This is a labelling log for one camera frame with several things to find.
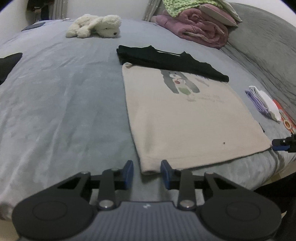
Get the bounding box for beige bear raglan shirt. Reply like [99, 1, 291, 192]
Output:
[116, 45, 273, 175]

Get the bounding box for folded white purple clothes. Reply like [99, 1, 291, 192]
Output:
[245, 86, 281, 123]

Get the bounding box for red patterned box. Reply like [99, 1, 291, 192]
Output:
[273, 99, 296, 134]

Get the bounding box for grey bed sheet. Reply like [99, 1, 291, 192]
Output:
[1, 20, 289, 220]

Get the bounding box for grey padded headboard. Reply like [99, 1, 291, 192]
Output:
[221, 3, 295, 120]

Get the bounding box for pink rolled quilt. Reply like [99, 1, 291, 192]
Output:
[152, 8, 229, 49]

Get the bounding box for pink beige pillow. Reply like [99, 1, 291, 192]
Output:
[199, 1, 242, 27]

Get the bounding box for folded black garment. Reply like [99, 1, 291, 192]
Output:
[0, 53, 23, 85]

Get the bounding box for green patterned blanket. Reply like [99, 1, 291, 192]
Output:
[162, 0, 223, 17]

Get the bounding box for white plush dog toy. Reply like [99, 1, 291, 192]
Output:
[66, 14, 121, 39]

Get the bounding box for dark tablet on bed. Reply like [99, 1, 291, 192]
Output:
[22, 22, 45, 31]

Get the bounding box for right grey curtain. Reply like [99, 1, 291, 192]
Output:
[142, 0, 162, 22]

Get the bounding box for grey curtain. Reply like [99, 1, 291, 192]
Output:
[142, 0, 162, 22]
[52, 0, 68, 20]

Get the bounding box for left grey curtain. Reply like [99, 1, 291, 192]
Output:
[52, 0, 68, 20]

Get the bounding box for dark jacket on rack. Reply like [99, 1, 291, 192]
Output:
[27, 0, 55, 20]

